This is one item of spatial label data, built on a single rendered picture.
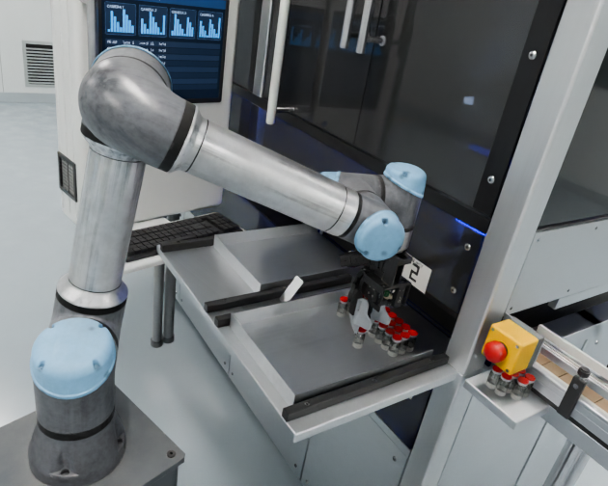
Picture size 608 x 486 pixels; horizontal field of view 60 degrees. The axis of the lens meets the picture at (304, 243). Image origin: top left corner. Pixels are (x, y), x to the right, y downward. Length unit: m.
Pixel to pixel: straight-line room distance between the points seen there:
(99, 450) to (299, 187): 0.53
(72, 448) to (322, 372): 0.45
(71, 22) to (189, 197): 0.63
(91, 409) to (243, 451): 1.23
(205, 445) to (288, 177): 1.49
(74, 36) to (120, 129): 0.83
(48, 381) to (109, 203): 0.27
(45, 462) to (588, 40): 1.05
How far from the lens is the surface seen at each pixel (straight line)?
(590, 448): 1.18
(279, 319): 1.17
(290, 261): 1.40
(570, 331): 1.49
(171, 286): 2.06
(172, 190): 1.73
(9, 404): 2.30
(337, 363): 1.08
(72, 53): 1.51
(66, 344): 0.87
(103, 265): 0.91
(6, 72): 6.19
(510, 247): 1.02
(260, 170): 0.70
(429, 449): 1.31
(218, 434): 2.11
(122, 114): 0.68
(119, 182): 0.84
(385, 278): 1.00
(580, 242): 1.23
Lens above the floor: 1.55
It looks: 26 degrees down
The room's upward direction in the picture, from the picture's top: 10 degrees clockwise
